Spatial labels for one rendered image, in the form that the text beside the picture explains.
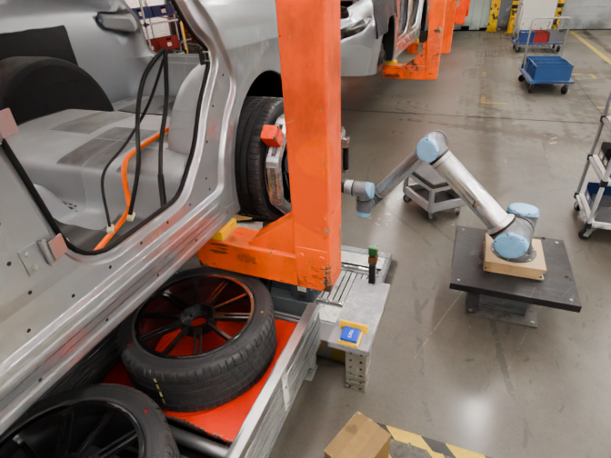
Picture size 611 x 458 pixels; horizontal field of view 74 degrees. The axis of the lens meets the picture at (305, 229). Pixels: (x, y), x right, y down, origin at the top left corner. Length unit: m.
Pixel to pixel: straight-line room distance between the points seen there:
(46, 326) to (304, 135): 0.97
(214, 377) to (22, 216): 0.86
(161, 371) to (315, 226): 0.79
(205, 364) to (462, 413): 1.17
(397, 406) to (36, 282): 1.54
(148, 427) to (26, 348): 0.46
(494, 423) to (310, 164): 1.39
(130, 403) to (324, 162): 1.06
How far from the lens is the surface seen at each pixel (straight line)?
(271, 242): 1.77
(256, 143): 1.95
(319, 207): 1.56
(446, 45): 7.50
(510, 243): 2.16
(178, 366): 1.64
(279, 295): 2.24
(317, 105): 1.41
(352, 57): 4.55
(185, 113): 2.02
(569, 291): 2.43
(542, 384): 2.34
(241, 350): 1.63
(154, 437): 1.49
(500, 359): 2.37
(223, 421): 1.74
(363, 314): 1.80
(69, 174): 2.23
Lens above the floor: 1.70
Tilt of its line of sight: 32 degrees down
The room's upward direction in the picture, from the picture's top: 3 degrees counter-clockwise
